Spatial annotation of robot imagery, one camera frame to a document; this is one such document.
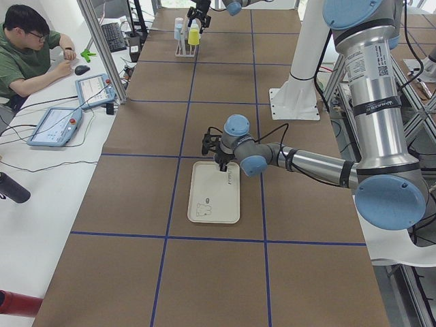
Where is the black computer mouse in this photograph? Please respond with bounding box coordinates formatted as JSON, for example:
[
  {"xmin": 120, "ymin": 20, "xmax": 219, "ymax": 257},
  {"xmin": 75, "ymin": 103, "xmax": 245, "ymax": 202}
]
[{"xmin": 74, "ymin": 65, "xmax": 90, "ymax": 76}]

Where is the light blue plastic cup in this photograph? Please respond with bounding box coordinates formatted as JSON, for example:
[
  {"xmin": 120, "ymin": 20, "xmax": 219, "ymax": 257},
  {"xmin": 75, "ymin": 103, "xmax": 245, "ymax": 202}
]
[{"xmin": 174, "ymin": 17, "xmax": 184, "ymax": 41}]

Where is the black labelled box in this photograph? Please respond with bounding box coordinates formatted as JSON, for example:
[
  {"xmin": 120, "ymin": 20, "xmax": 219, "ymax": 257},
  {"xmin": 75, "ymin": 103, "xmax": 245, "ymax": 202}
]
[{"xmin": 129, "ymin": 36, "xmax": 142, "ymax": 63}]

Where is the person in green shirt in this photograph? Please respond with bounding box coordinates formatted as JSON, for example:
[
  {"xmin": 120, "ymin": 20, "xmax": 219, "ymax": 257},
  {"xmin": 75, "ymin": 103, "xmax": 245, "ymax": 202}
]
[{"xmin": 1, "ymin": 4, "xmax": 76, "ymax": 111}]

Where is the aluminium frame post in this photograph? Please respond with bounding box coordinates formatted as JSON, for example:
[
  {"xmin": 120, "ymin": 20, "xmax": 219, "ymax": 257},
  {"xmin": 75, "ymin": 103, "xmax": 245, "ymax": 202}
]
[{"xmin": 77, "ymin": 0, "xmax": 127, "ymax": 104}]

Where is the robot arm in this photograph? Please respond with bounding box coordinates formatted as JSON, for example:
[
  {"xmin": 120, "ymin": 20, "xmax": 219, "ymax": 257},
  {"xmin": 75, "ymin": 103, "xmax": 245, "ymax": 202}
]
[
  {"xmin": 202, "ymin": 1, "xmax": 430, "ymax": 230},
  {"xmin": 187, "ymin": 0, "xmax": 258, "ymax": 33}
]

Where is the yellow plastic cup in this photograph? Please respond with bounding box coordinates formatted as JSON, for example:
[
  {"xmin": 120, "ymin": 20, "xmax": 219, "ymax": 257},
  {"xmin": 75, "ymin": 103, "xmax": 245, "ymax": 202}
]
[{"xmin": 188, "ymin": 28, "xmax": 200, "ymax": 46}]

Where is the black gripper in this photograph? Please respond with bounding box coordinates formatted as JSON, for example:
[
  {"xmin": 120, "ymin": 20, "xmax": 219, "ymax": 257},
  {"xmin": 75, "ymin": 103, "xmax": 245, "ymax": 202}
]
[
  {"xmin": 213, "ymin": 138, "xmax": 236, "ymax": 172},
  {"xmin": 187, "ymin": 0, "xmax": 211, "ymax": 29}
]

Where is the green plastic clamp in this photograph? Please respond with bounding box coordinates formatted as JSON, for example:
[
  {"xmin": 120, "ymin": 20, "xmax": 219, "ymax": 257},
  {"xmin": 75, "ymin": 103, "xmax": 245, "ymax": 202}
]
[{"xmin": 80, "ymin": 48, "xmax": 97, "ymax": 63}]

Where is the white wire cup rack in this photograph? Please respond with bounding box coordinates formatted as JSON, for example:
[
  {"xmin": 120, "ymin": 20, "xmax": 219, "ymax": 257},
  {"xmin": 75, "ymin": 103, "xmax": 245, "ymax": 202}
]
[{"xmin": 175, "ymin": 18, "xmax": 199, "ymax": 57}]

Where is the black keyboard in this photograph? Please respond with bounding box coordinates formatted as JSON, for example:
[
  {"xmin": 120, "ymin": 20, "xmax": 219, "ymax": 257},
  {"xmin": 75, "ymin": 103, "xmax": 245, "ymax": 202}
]
[{"xmin": 101, "ymin": 22, "xmax": 127, "ymax": 52}]

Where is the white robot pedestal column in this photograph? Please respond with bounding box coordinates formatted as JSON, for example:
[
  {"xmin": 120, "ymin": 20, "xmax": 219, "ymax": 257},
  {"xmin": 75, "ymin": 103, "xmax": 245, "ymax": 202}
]
[{"xmin": 269, "ymin": 0, "xmax": 330, "ymax": 121}]

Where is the red water bottle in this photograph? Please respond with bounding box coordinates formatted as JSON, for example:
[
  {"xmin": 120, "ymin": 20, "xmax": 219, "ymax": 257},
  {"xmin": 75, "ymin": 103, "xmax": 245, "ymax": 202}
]
[{"xmin": 1, "ymin": 290, "xmax": 43, "ymax": 317}]

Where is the black water bottle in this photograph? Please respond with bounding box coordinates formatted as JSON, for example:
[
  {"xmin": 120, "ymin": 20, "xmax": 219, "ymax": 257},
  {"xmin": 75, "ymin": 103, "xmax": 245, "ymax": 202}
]
[{"xmin": 1, "ymin": 172, "xmax": 31, "ymax": 204}]

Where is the blue teach pendant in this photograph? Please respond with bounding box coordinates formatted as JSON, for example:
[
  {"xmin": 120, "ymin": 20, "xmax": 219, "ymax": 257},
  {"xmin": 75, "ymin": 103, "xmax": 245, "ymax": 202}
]
[
  {"xmin": 75, "ymin": 74, "xmax": 116, "ymax": 110},
  {"xmin": 27, "ymin": 107, "xmax": 83, "ymax": 147}
]

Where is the cream plastic tray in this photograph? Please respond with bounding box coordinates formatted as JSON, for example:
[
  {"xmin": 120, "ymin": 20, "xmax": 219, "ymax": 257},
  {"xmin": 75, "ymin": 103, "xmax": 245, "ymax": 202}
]
[{"xmin": 187, "ymin": 161, "xmax": 240, "ymax": 224}]

